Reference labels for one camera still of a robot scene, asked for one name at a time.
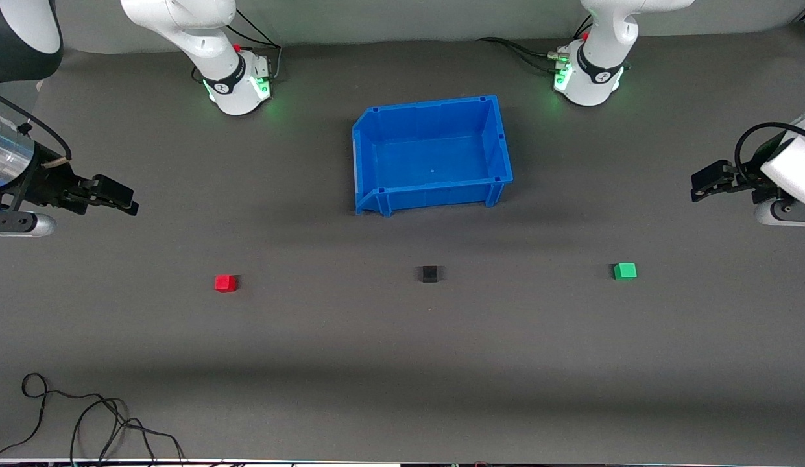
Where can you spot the blue plastic storage bin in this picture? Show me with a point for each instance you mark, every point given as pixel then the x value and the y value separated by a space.
pixel 434 155

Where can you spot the small red cube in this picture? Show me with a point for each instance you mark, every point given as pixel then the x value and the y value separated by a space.
pixel 225 283

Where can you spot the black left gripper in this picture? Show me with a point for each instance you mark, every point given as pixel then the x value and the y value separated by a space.
pixel 743 178

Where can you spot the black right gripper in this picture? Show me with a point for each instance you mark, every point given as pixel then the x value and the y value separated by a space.
pixel 47 181

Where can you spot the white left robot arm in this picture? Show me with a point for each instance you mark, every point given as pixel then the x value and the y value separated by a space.
pixel 600 45

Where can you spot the dark gray table mat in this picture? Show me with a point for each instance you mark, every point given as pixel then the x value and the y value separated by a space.
pixel 402 363

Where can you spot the small green cube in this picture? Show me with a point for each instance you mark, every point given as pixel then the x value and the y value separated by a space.
pixel 624 271

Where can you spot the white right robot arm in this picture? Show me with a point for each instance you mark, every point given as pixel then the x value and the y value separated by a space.
pixel 201 39

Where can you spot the small black cube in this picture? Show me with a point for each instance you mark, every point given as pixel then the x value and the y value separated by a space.
pixel 429 274

